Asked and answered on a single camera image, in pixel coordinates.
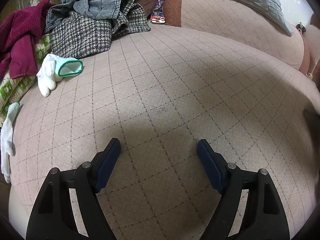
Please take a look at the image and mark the pink cushion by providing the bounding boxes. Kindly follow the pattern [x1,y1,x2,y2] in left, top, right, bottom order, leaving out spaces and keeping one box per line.
[299,15,320,80]

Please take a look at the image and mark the dark brown cloth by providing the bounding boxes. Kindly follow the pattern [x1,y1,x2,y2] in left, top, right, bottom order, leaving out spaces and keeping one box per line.
[136,0,160,15]

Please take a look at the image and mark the blue denim garment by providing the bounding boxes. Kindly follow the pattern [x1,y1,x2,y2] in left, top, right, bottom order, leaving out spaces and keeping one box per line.
[45,0,135,33]

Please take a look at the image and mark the plain white glove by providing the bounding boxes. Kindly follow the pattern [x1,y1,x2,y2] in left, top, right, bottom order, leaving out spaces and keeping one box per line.
[0,102,20,183]

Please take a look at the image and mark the white glove with green cuff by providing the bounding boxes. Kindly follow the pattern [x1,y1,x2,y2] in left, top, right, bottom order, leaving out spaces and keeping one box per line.
[36,54,84,98]

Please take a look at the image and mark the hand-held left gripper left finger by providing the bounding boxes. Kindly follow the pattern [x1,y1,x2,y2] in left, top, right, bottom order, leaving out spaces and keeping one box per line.
[26,138,121,240]

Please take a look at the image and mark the pink bolster pillow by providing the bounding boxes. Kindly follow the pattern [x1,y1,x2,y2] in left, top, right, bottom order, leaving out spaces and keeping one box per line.
[162,0,310,73]

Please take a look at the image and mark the pink quilted bed cover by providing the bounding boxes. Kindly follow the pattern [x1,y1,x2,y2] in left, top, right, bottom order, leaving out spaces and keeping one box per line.
[9,26,320,240]

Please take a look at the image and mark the maroon fleece jacket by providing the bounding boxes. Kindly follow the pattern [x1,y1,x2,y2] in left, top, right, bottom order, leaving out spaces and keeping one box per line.
[0,0,57,79]

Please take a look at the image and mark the green patterned cloth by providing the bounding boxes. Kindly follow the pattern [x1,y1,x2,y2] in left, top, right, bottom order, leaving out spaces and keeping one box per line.
[0,34,52,123]

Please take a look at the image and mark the houndstooth coat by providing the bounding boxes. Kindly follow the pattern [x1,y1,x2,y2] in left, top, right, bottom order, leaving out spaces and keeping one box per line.
[50,0,152,59]

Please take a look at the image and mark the colourful printed packet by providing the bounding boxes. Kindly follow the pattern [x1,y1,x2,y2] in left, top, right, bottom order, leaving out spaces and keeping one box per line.
[150,0,165,25]

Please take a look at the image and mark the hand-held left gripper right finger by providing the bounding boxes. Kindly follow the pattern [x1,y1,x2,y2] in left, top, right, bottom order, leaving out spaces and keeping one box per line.
[197,139,290,240]

